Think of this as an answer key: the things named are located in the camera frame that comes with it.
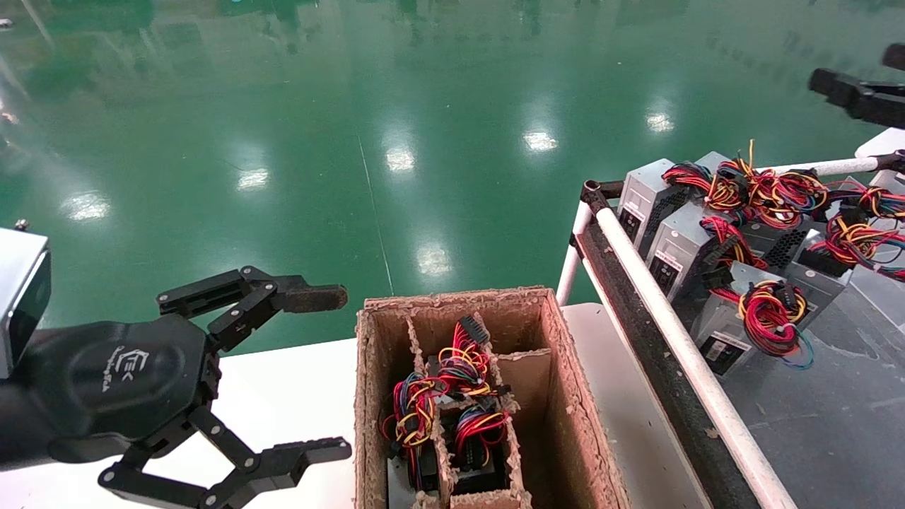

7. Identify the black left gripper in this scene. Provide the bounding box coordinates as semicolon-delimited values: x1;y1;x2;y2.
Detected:
14;266;353;509

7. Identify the multicoloured wire bundle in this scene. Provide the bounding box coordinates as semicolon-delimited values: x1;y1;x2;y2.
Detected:
824;177;905;221

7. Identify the white panel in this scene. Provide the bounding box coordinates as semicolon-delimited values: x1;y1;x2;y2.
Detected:
854;126;905;160

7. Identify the brown cardboard divider box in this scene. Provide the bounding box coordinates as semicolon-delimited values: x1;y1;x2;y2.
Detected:
354;286;631;509

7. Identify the white pipe leg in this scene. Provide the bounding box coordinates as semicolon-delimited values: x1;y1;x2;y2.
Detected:
556;204;593;306

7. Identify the dark grey conveyor belt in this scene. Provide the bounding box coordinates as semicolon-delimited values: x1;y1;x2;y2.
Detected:
672;269;905;509

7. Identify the short white rail pipe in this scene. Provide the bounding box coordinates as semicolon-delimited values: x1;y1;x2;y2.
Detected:
767;157;881;177

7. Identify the grey power supply with cables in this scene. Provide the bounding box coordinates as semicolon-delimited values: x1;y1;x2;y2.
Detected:
783;212;905;327
689;260;815;377
617;158;683;252
663;140;829;230
428;315;511;400
646;201;768;303
444;404;511;496
380;373;453;496
741;212;814;269

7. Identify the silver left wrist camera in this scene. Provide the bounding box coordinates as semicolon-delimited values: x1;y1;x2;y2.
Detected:
0;219;52;380

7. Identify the long white rail pipe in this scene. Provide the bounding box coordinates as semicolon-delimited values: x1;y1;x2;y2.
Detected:
596;207;798;509

